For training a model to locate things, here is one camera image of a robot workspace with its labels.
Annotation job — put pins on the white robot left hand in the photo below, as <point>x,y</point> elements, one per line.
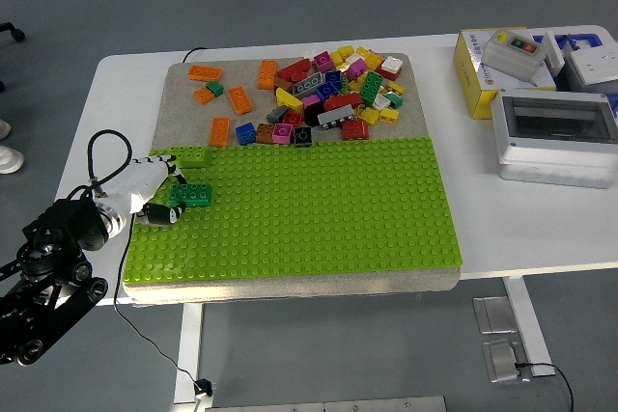
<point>135,180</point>

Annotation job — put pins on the dark green 2x4 brick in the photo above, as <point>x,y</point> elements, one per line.
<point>195,195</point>
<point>371,89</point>

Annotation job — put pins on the lime green 2x4 brick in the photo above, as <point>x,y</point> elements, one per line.
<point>193,157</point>

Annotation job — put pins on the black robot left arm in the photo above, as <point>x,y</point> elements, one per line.
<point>63,224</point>

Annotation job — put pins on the orange 2x4 brick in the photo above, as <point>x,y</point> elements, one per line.
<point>205,73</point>
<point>268,74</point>
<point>219,131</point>
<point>240,100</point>

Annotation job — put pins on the orange 2x2 brick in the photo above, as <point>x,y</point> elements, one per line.
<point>203,95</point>

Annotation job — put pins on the small dark green brick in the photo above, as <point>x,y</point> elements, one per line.
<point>215,89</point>

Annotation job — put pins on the brown 2x2 brick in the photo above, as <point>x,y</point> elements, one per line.
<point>264,133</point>

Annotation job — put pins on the magenta 2x2 brick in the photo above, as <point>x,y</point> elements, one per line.
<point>323,61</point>
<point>282,133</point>

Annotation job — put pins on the small grey sloped brick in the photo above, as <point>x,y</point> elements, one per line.
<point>277,114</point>

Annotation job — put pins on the black 2x2 brick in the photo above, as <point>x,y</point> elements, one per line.
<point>302,135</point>

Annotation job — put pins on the yellow curved brick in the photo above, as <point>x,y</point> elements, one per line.
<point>288,98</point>

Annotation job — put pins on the lime green baseplate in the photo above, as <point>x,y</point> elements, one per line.
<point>314,214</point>

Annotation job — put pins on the small magenta brick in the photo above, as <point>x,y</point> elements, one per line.
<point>310,101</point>

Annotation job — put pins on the long red brick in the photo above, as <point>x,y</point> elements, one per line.
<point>293,69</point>

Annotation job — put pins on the grey 2x4 brick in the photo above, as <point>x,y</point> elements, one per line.
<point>307,85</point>

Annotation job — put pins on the long grey brick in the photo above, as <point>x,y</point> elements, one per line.
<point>333,118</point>

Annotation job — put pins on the red sloped 2x2 brick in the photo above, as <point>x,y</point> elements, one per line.
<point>355,129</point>

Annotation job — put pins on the bright green brick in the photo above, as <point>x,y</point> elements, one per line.
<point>345,85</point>

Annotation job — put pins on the golden yellow brick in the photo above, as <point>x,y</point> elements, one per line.
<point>344,66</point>

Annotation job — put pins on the white 2x2 brick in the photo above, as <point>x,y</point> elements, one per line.
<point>392,64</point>

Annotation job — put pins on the grey-brown mat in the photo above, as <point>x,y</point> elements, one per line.
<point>188,118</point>

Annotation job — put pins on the black office chair base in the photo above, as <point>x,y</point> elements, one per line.
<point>17,35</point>

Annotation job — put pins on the black white power plug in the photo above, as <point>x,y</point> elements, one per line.
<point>203,385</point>

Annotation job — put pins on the long metal floor plate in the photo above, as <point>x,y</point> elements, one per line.
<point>328,404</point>

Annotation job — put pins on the yellow cardboard box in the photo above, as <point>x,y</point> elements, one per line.
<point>470,79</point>

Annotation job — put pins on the white distribution box clear cover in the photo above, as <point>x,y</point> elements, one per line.
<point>545,156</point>

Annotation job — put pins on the blue plastic bin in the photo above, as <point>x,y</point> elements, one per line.
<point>591,39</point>

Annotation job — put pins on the white push-button switch box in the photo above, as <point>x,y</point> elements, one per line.
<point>507,57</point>

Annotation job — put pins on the white switch plate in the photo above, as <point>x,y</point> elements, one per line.
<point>553,52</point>

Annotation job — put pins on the white wall socket panel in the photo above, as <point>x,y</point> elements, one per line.
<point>591,67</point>

